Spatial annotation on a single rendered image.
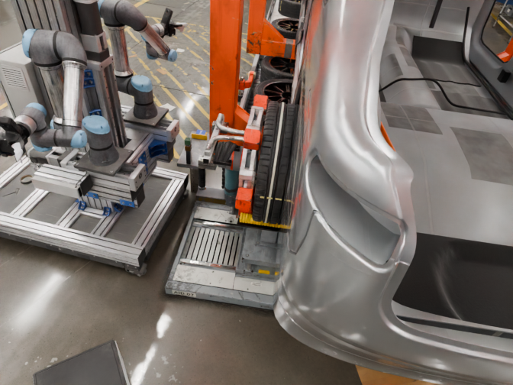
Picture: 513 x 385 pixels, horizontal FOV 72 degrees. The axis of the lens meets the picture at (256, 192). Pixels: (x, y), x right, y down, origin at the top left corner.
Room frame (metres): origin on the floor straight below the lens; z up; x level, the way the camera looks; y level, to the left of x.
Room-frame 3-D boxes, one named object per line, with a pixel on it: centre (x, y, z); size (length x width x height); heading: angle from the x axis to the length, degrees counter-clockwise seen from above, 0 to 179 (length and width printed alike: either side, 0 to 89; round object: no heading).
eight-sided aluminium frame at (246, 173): (1.56, 0.05, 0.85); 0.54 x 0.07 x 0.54; 178
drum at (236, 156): (1.56, 0.12, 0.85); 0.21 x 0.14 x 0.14; 88
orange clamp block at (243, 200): (1.25, 0.06, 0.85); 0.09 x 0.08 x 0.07; 178
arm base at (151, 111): (1.95, 0.77, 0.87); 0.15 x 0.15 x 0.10
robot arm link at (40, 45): (1.45, 0.97, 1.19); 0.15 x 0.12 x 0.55; 96
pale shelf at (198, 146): (2.15, 0.50, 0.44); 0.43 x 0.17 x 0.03; 178
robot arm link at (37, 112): (1.19, 0.94, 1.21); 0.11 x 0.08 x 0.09; 6
